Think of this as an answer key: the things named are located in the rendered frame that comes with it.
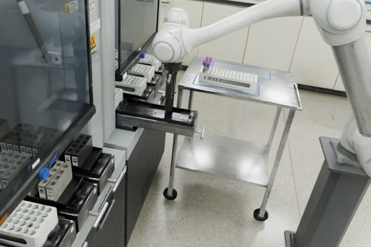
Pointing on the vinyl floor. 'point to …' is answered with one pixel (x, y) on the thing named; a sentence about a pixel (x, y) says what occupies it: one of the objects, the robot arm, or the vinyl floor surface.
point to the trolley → (212, 151)
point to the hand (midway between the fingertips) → (169, 102)
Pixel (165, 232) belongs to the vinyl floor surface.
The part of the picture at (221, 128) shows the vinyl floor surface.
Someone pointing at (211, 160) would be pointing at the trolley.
